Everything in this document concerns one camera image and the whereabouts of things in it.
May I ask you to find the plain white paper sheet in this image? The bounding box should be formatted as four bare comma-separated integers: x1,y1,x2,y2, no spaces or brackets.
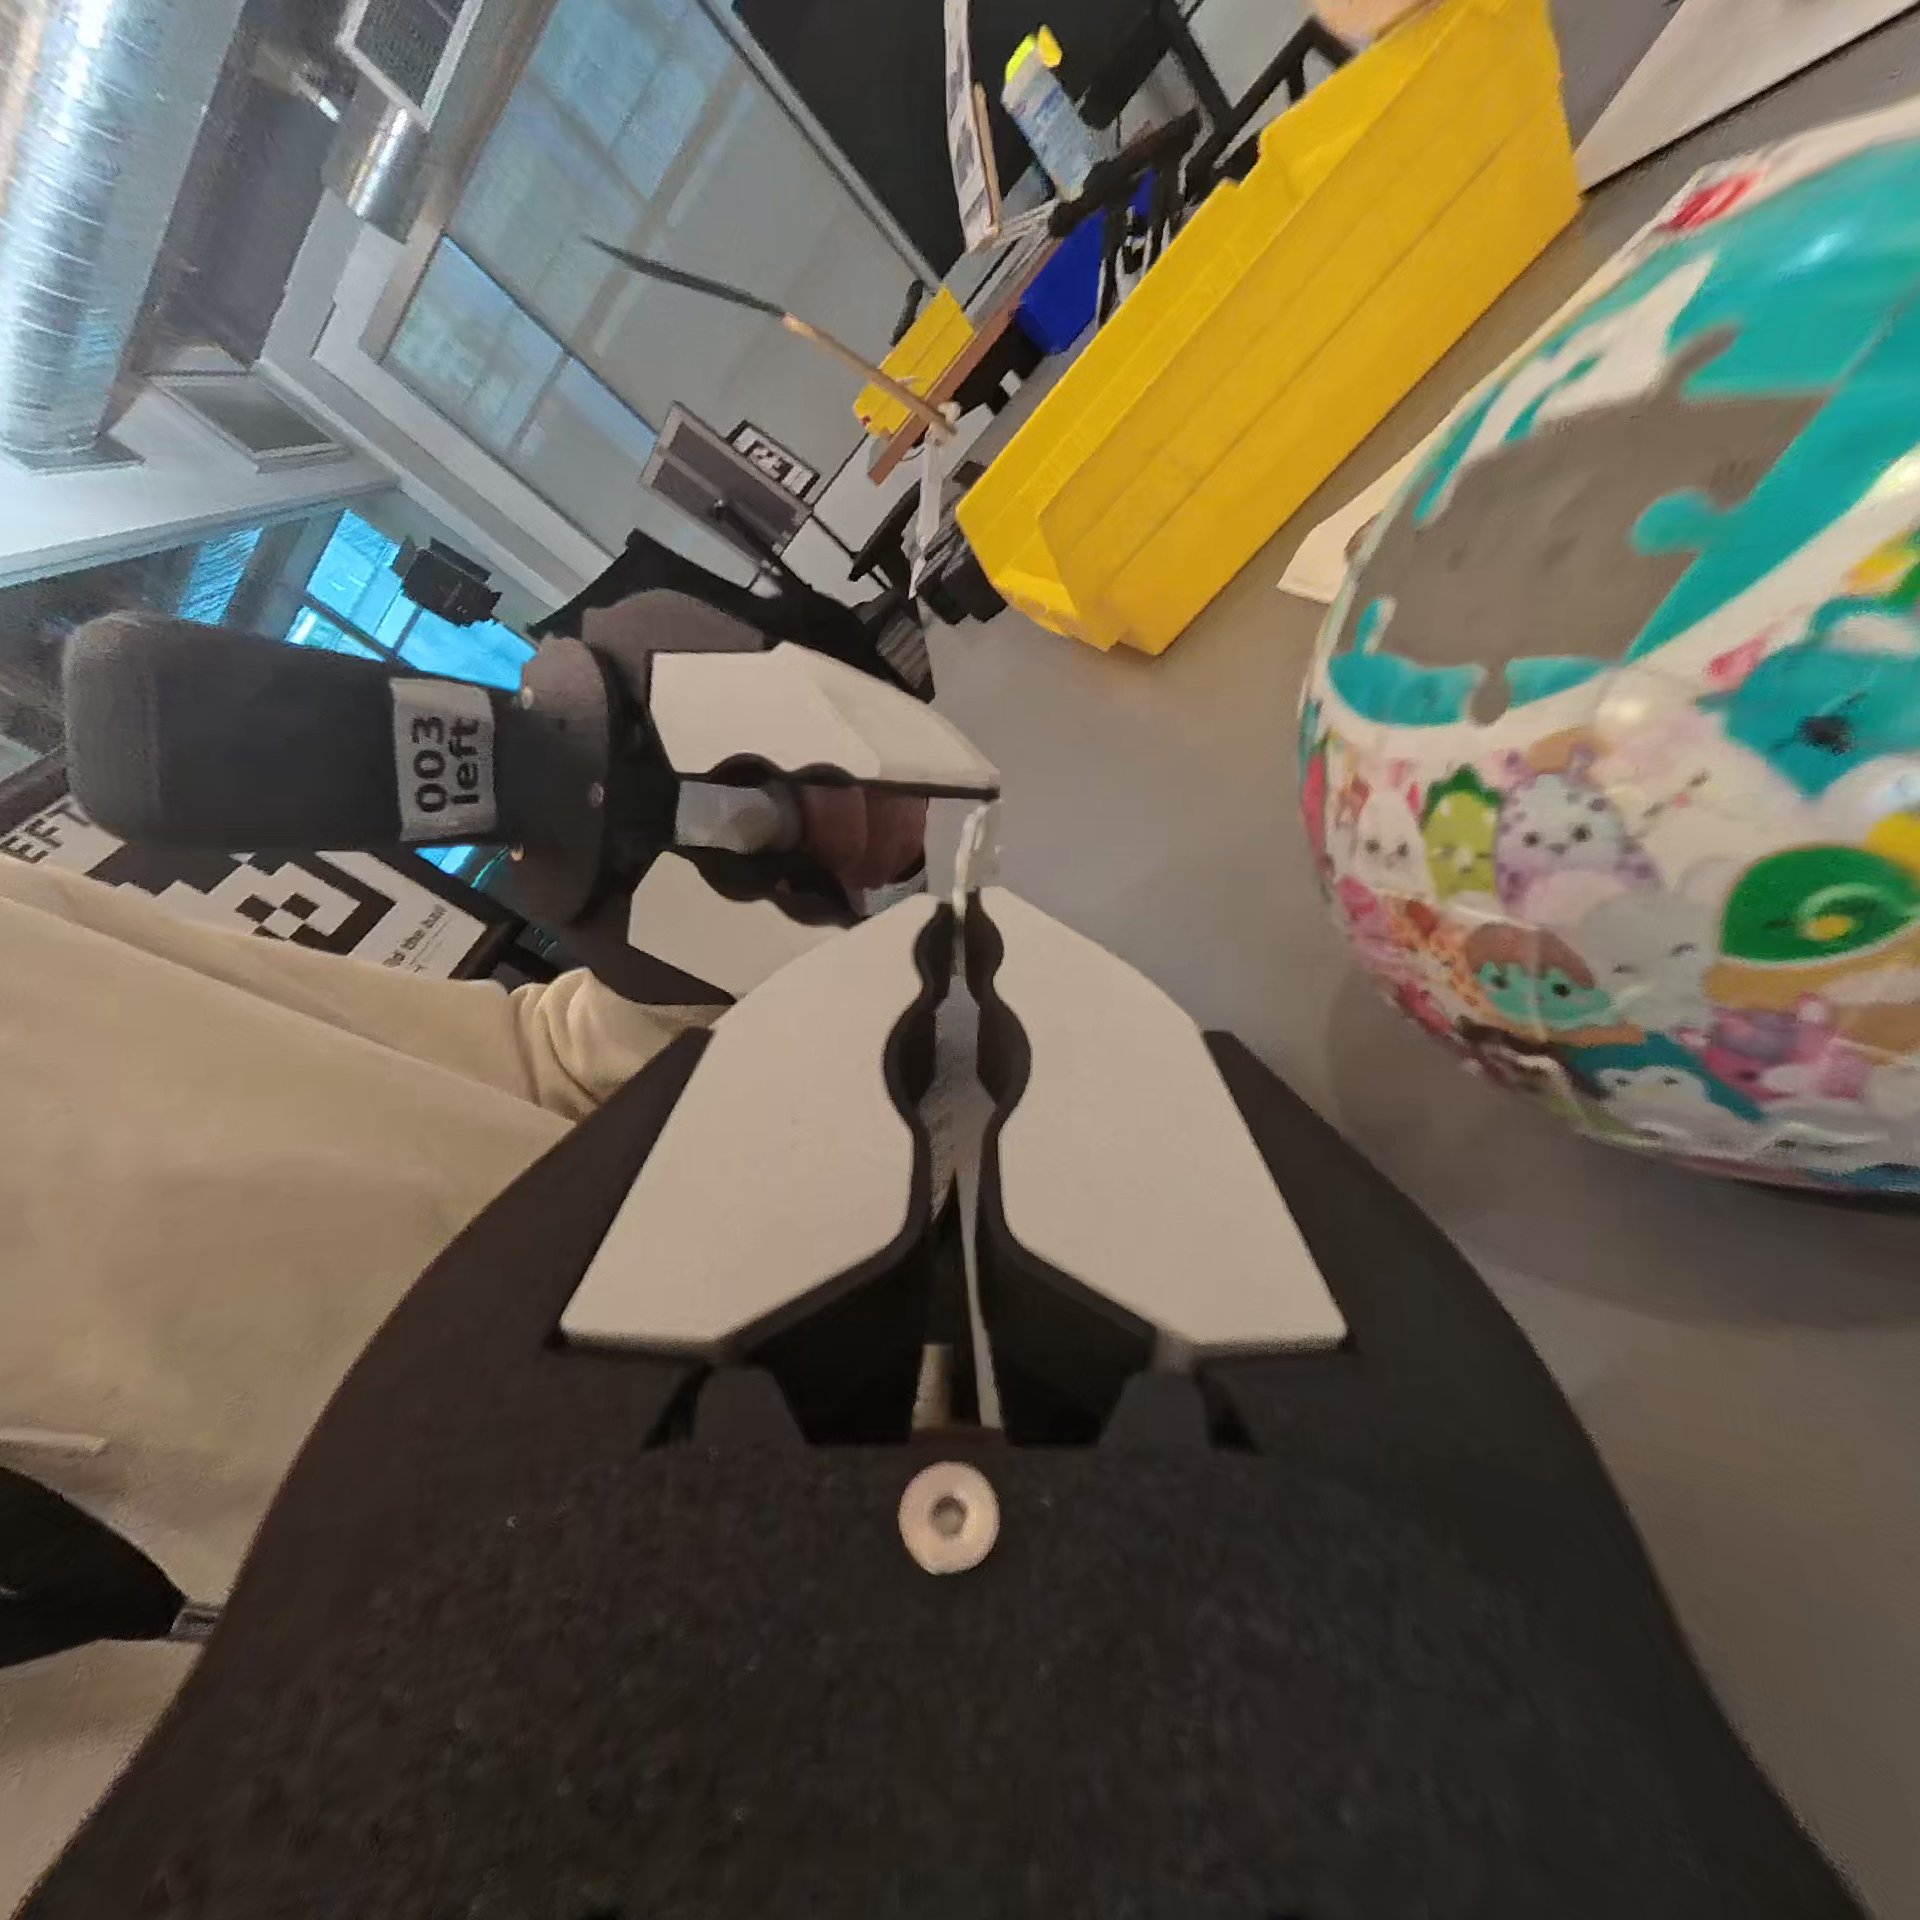
1578,0,1920,189

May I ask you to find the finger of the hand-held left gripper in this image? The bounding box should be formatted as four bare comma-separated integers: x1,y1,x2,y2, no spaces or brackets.
647,646,1001,804
674,788,803,856

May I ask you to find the colourful puzzle ball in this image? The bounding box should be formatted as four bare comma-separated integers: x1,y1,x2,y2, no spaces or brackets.
1297,131,1920,1199

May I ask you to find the blue bin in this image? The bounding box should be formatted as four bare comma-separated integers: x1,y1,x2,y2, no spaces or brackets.
1019,209,1161,355

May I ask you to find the silver ventilation duct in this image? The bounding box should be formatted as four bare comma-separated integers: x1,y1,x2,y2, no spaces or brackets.
0,0,303,469

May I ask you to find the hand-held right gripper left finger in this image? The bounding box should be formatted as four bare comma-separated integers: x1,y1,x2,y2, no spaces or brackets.
556,899,962,1361

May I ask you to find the person's left hand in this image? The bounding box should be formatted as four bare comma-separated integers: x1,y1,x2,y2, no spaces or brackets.
797,781,932,896

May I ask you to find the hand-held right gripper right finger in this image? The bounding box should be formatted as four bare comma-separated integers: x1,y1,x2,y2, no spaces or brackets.
968,889,1351,1370

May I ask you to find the white puzzle piece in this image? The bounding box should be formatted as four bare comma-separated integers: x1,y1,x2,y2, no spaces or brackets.
937,801,1001,934

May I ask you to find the black and white marker board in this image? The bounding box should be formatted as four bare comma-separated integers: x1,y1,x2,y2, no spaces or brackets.
0,801,525,981

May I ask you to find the person's left forearm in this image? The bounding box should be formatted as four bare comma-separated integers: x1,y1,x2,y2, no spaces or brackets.
301,959,741,1144

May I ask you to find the small yellow bin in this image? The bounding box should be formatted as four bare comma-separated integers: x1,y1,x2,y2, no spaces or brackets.
859,285,977,427

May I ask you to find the large yellow storage bin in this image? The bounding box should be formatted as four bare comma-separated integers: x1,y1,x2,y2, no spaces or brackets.
954,0,1583,657

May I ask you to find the printed instruction sheet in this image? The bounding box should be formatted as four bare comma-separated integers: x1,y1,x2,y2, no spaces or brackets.
1272,492,1400,600

